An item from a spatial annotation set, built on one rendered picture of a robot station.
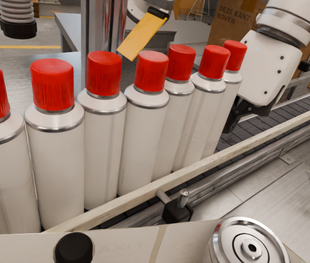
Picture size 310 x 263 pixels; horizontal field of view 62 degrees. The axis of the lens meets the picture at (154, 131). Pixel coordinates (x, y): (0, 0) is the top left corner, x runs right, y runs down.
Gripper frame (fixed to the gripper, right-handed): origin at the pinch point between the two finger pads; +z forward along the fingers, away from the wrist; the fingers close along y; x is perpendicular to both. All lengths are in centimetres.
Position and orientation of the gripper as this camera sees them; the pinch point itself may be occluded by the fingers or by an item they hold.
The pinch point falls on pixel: (227, 121)
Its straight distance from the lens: 48.0
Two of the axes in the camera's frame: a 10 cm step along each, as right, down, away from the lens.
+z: -4.2, 8.4, 3.5
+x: 6.9, 0.4, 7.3
